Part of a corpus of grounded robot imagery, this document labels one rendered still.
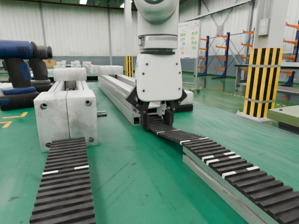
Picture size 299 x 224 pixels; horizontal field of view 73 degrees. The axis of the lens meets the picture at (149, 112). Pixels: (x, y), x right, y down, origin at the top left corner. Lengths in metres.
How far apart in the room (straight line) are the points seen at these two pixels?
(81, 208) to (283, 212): 0.17
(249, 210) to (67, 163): 0.21
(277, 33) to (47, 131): 3.51
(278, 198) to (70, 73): 0.70
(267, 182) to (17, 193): 0.29
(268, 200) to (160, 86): 0.29
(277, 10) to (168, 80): 3.29
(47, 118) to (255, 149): 0.37
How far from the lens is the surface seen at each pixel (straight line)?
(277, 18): 3.67
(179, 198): 0.26
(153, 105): 0.52
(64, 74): 0.79
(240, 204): 0.25
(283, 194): 0.25
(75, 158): 0.29
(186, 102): 0.64
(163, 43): 0.42
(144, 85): 0.42
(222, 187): 0.28
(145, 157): 0.35
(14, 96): 0.79
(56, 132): 0.40
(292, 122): 0.61
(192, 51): 6.02
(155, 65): 0.43
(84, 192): 0.22
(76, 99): 0.38
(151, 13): 0.36
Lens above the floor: 0.94
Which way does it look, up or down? 15 degrees down
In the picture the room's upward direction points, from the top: straight up
